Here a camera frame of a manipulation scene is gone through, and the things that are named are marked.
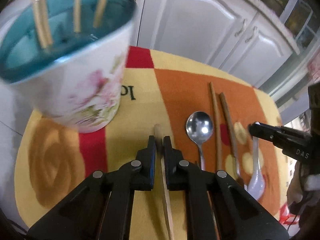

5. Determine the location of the metal spoon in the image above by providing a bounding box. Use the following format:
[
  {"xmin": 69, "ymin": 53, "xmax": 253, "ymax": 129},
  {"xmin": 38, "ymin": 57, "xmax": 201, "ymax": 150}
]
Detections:
[{"xmin": 185, "ymin": 111, "xmax": 214, "ymax": 170}]

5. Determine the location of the white ceramic spoon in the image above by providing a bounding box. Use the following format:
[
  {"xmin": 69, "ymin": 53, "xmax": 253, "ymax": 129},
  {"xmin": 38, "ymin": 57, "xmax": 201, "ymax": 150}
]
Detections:
[{"xmin": 247, "ymin": 137, "xmax": 265, "ymax": 200}]

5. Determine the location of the right gloved hand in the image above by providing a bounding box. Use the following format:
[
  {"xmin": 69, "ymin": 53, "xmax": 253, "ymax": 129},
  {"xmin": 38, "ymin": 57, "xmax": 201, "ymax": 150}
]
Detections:
[{"xmin": 286, "ymin": 161, "xmax": 319, "ymax": 214}]

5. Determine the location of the yellow orange patterned table mat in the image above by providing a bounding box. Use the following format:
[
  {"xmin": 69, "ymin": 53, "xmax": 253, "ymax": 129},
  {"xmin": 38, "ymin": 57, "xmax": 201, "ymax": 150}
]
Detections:
[{"xmin": 14, "ymin": 47, "xmax": 287, "ymax": 239}]

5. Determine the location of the teal rimmed floral utensil holder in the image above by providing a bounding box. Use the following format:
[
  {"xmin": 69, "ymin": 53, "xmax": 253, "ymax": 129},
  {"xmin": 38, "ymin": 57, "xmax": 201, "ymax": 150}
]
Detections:
[{"xmin": 1, "ymin": 0, "xmax": 137, "ymax": 133}]

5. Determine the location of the dark metal bowl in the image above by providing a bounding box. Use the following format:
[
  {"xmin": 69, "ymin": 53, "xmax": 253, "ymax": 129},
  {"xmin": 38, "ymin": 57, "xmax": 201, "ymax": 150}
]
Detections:
[{"xmin": 261, "ymin": 0, "xmax": 284, "ymax": 17}]

